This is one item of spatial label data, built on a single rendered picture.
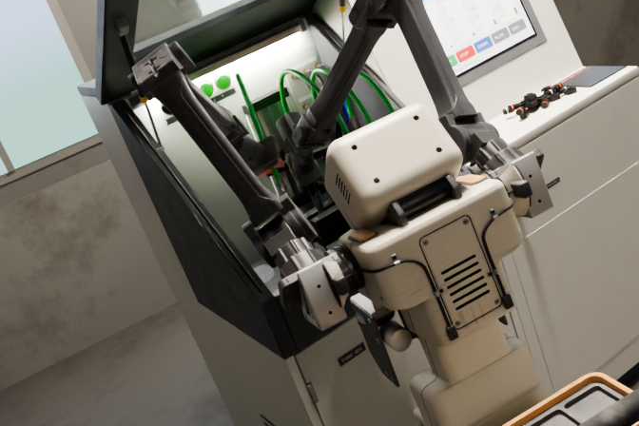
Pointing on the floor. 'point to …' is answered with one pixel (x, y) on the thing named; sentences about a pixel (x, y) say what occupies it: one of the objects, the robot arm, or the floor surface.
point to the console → (590, 237)
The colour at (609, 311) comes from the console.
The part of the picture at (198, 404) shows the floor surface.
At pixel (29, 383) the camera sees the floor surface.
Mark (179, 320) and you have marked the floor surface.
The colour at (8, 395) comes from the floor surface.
